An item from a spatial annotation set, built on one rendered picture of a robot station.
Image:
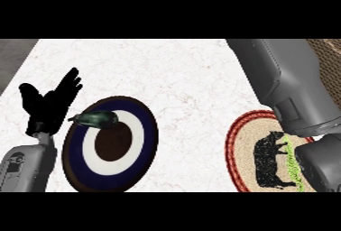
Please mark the brown wicker basket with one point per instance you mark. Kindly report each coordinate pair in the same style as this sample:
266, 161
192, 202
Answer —
331, 64

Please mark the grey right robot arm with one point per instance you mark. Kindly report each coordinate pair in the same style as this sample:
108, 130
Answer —
288, 90

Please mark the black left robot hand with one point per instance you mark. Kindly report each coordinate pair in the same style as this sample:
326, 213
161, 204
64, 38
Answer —
52, 106

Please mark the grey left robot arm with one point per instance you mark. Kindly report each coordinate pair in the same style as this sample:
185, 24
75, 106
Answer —
27, 162

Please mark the blue and white round plate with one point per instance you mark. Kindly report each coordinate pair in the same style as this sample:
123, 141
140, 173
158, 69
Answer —
111, 144

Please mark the dark green eggplant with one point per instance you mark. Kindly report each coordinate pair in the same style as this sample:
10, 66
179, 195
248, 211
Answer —
96, 119

